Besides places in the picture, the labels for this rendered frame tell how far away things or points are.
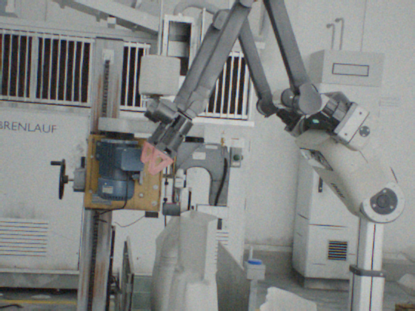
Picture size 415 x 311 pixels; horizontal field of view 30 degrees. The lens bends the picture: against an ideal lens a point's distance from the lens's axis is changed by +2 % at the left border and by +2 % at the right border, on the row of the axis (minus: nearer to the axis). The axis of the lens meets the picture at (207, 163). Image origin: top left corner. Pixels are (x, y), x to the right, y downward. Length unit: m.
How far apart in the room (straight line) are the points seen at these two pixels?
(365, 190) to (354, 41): 5.10
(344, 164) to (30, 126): 3.80
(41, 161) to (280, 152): 2.53
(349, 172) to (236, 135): 3.55
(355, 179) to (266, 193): 4.90
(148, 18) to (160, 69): 2.62
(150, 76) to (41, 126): 3.00
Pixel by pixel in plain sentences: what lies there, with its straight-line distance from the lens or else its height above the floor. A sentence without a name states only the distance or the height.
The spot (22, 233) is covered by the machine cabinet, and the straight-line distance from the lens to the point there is 6.13.
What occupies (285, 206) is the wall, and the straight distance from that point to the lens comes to 7.58.
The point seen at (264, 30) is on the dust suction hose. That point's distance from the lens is 6.39.
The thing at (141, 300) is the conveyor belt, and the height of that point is 0.38.
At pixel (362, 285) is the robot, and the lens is 2.84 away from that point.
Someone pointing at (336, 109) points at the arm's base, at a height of 1.50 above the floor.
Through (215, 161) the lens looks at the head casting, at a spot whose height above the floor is 1.26.
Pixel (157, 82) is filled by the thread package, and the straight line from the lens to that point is 3.12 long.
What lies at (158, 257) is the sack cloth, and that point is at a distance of 3.70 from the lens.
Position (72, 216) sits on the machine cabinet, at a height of 0.62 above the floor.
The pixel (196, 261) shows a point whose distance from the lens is 2.95.
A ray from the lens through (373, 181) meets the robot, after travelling 2.71.
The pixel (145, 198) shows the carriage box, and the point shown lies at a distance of 3.33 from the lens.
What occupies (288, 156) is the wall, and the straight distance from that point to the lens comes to 7.54.
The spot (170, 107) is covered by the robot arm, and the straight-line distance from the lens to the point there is 2.37.
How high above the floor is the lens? 1.43
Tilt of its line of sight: 3 degrees down
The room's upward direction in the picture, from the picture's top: 4 degrees clockwise
